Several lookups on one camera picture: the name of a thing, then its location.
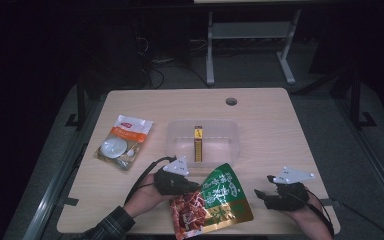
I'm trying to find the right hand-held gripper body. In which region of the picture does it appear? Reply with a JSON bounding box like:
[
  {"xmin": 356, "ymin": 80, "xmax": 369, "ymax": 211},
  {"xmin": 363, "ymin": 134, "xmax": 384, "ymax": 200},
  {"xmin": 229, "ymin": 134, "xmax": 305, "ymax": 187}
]
[{"xmin": 264, "ymin": 166, "xmax": 316, "ymax": 212}]

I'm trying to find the clear plastic container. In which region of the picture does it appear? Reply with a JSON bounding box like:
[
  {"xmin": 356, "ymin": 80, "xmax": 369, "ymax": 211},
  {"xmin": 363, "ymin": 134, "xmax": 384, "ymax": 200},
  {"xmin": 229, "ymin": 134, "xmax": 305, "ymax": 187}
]
[{"xmin": 164, "ymin": 119, "xmax": 241, "ymax": 170}]

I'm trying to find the black metal stand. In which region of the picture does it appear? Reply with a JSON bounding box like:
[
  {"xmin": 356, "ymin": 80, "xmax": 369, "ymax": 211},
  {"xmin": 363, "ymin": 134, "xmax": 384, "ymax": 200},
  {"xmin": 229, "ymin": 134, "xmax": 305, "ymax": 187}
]
[
  {"xmin": 344, "ymin": 66, "xmax": 378, "ymax": 130},
  {"xmin": 64, "ymin": 74, "xmax": 88, "ymax": 130}
]

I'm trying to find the person's right hand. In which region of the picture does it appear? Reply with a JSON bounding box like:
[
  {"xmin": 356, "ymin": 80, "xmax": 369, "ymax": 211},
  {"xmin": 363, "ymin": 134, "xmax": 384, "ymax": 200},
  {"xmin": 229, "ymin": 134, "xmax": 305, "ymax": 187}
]
[{"xmin": 284, "ymin": 193, "xmax": 328, "ymax": 228}]

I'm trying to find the green and red snack packet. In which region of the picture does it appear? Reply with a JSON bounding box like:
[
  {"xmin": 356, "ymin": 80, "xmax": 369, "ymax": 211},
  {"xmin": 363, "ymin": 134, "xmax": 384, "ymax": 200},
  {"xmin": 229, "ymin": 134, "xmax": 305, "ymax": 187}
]
[{"xmin": 169, "ymin": 162, "xmax": 255, "ymax": 240}]

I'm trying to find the black cable at bracket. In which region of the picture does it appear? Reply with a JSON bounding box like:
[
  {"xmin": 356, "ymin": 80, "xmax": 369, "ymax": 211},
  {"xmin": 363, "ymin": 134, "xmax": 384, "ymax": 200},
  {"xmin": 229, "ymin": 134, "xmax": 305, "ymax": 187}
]
[{"xmin": 339, "ymin": 201, "xmax": 384, "ymax": 240}]

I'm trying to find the grey table edge bracket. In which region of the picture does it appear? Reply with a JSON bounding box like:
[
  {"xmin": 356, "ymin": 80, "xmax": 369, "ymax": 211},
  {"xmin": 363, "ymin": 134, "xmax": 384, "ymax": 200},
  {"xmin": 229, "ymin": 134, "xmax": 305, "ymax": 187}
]
[
  {"xmin": 319, "ymin": 197, "xmax": 342, "ymax": 208},
  {"xmin": 58, "ymin": 197, "xmax": 80, "ymax": 207}
]

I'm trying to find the white metal stand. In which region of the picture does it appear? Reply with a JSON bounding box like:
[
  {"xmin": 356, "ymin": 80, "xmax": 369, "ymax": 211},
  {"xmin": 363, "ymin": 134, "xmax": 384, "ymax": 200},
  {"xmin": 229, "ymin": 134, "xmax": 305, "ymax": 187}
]
[{"xmin": 204, "ymin": 9, "xmax": 303, "ymax": 86}]

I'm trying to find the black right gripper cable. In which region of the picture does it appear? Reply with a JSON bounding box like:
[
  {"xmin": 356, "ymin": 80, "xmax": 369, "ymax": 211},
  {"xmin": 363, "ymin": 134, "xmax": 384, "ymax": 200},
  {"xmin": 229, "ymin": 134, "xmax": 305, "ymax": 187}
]
[{"xmin": 304, "ymin": 188, "xmax": 335, "ymax": 236}]

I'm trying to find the aluminium frame rail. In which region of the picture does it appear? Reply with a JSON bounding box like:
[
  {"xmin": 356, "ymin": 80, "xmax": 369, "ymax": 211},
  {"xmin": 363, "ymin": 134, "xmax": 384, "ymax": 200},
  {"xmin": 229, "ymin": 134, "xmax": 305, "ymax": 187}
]
[
  {"xmin": 11, "ymin": 96, "xmax": 109, "ymax": 240},
  {"xmin": 331, "ymin": 98, "xmax": 384, "ymax": 218}
]

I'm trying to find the white and orange food packet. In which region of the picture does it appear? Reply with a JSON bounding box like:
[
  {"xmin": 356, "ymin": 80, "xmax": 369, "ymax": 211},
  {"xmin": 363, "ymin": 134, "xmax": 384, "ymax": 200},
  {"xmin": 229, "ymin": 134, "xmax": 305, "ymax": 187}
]
[{"xmin": 94, "ymin": 114, "xmax": 155, "ymax": 172}]

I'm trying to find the black floor cable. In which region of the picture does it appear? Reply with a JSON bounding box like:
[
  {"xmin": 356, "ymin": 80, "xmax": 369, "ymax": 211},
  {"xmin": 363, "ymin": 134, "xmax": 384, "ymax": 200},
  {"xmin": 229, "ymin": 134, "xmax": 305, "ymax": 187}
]
[{"xmin": 148, "ymin": 58, "xmax": 211, "ymax": 90}]

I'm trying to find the person's left hand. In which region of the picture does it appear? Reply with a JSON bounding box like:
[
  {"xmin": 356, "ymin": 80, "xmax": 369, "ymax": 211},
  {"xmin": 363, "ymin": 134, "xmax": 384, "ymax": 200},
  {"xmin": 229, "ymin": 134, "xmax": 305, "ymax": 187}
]
[{"xmin": 123, "ymin": 173, "xmax": 174, "ymax": 218}]

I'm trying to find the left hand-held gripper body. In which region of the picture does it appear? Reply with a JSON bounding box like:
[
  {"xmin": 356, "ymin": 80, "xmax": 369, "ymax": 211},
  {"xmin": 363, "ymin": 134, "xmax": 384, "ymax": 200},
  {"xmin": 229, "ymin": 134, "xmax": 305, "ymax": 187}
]
[{"xmin": 153, "ymin": 155, "xmax": 194, "ymax": 196}]

